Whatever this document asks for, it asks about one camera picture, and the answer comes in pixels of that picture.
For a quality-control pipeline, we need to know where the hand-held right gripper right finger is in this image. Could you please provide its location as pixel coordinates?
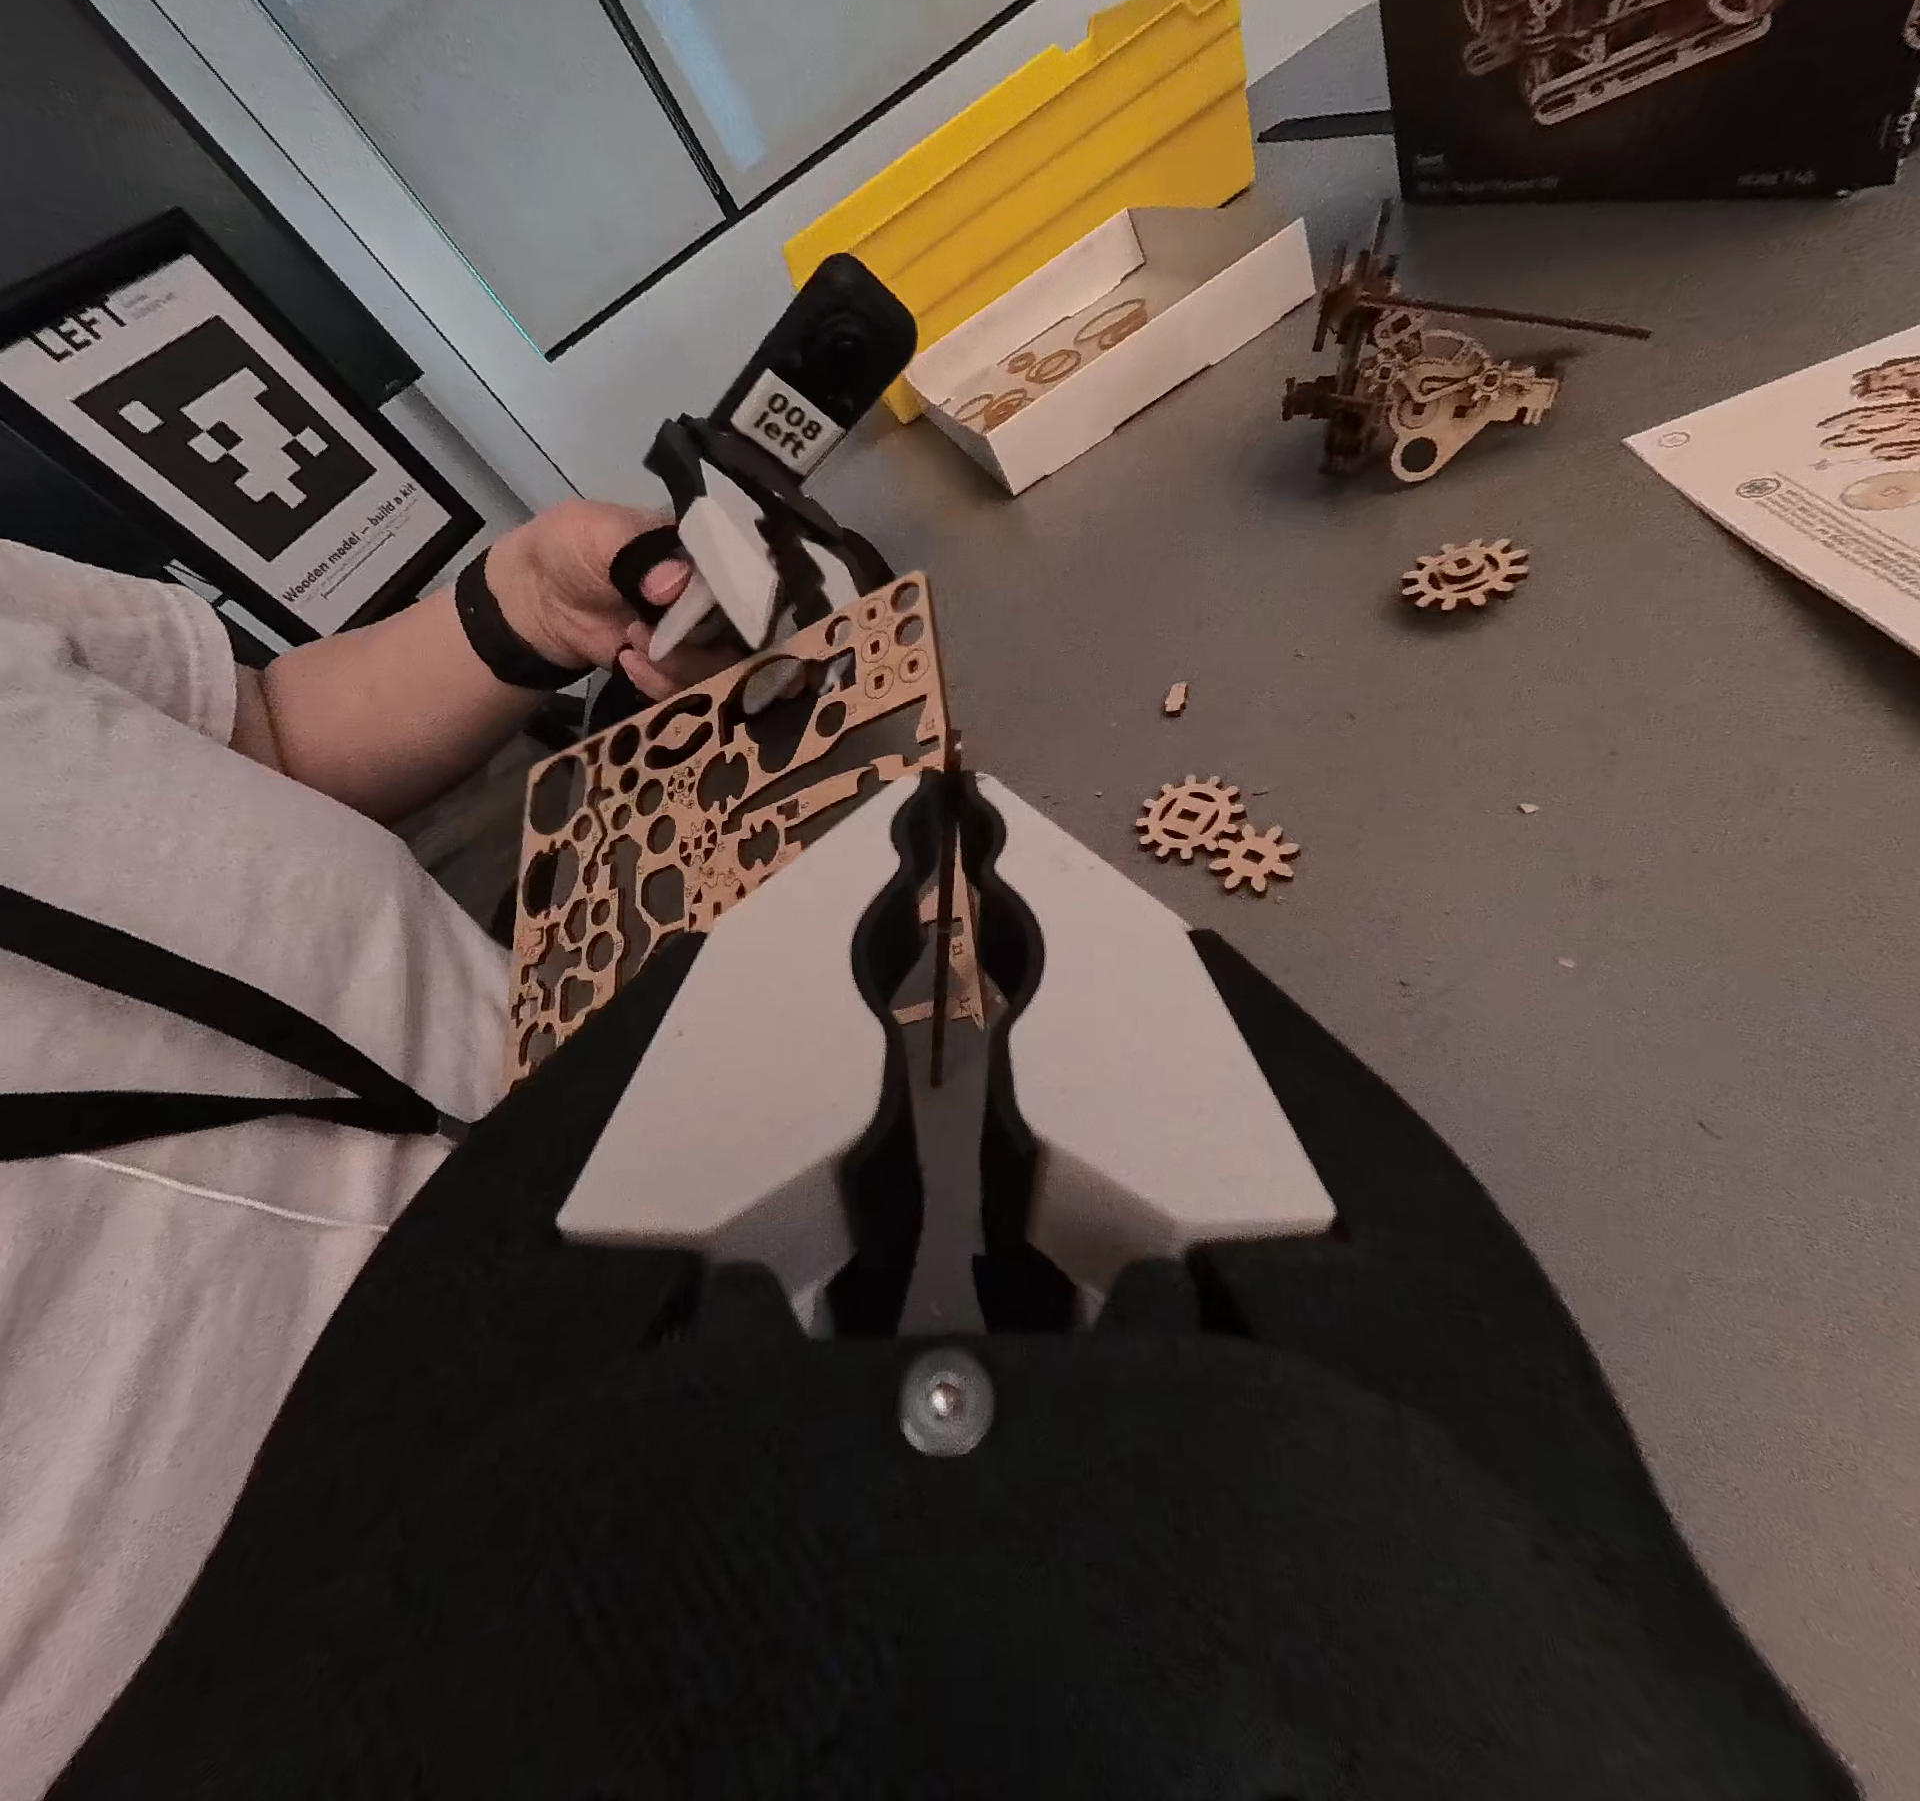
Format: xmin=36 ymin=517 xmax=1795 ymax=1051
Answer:
xmin=958 ymin=767 xmax=1343 ymax=1340

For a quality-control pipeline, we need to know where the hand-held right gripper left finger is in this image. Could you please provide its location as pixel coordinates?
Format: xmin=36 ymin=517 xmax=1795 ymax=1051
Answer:
xmin=555 ymin=767 xmax=951 ymax=1340

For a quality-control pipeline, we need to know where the laser-cut wooden parts sheet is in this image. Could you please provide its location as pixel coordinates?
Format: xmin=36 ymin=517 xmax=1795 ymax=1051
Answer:
xmin=504 ymin=576 xmax=992 ymax=1088

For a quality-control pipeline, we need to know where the thin spoked wooden gear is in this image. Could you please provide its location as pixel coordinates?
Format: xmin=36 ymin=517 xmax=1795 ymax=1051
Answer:
xmin=1131 ymin=775 xmax=1251 ymax=861

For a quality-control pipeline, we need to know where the small thick wooden gear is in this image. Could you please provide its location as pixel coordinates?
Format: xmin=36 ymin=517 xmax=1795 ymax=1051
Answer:
xmin=1399 ymin=534 xmax=1534 ymax=617

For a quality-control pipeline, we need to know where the person's left forearm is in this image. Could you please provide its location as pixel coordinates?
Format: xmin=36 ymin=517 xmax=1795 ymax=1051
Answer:
xmin=232 ymin=617 xmax=560 ymax=825

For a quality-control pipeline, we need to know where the partly built wooden model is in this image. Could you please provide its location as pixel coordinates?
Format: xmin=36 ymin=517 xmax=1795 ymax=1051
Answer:
xmin=1281 ymin=206 xmax=1653 ymax=486

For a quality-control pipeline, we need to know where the black model kit box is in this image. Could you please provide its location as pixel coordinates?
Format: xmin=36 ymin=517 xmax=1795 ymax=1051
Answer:
xmin=1367 ymin=0 xmax=1920 ymax=206

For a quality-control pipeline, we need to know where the person's left hand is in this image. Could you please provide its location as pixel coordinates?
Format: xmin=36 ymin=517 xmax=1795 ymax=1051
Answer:
xmin=490 ymin=501 xmax=703 ymax=704

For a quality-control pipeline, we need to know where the black wristband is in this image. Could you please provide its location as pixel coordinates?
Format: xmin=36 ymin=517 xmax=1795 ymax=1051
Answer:
xmin=456 ymin=546 xmax=578 ymax=691

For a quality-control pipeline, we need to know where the yellow plastic bin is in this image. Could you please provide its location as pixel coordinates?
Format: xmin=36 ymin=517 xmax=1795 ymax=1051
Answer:
xmin=782 ymin=0 xmax=1254 ymax=424

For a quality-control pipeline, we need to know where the white box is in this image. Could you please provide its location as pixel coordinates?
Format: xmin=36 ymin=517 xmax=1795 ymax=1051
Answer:
xmin=899 ymin=206 xmax=1322 ymax=501

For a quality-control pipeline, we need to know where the black framed marker sign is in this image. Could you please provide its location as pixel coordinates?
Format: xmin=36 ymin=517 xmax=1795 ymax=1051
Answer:
xmin=0 ymin=210 xmax=482 ymax=664

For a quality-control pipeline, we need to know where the person's white garment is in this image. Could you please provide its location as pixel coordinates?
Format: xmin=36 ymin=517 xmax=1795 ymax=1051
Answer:
xmin=0 ymin=541 xmax=601 ymax=1792

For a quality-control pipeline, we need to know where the open instruction booklet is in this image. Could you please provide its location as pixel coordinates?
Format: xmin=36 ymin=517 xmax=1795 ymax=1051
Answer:
xmin=1625 ymin=358 xmax=1920 ymax=664

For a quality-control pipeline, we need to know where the black lanyard strap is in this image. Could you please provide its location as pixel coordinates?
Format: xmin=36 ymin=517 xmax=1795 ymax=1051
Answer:
xmin=0 ymin=883 xmax=450 ymax=1161

